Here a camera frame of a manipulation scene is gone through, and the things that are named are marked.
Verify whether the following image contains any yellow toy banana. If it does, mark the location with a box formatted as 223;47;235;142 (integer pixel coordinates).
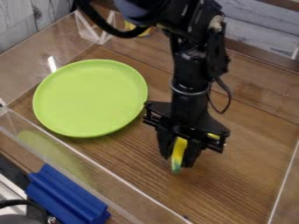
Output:
171;133;221;173

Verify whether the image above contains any green round plate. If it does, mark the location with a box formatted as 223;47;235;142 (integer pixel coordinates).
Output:
32;59;149;138

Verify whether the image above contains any yellow labelled tin can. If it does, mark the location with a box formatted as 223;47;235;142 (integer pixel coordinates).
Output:
126;21;155;38

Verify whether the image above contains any blue plastic block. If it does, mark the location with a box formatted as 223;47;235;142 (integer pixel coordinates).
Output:
26;164;111;224

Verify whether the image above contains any clear acrylic front wall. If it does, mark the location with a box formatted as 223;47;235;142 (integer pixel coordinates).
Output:
0;107;193;224

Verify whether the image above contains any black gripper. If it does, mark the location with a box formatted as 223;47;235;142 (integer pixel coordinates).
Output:
145;87;230;168

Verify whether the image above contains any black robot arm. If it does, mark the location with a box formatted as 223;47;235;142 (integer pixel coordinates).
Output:
75;0;230;172

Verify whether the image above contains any clear acrylic triangle bracket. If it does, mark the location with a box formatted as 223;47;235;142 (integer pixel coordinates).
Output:
75;10;114;46

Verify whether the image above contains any black cable bottom left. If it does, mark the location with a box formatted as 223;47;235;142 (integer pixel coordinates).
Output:
0;199;44;224

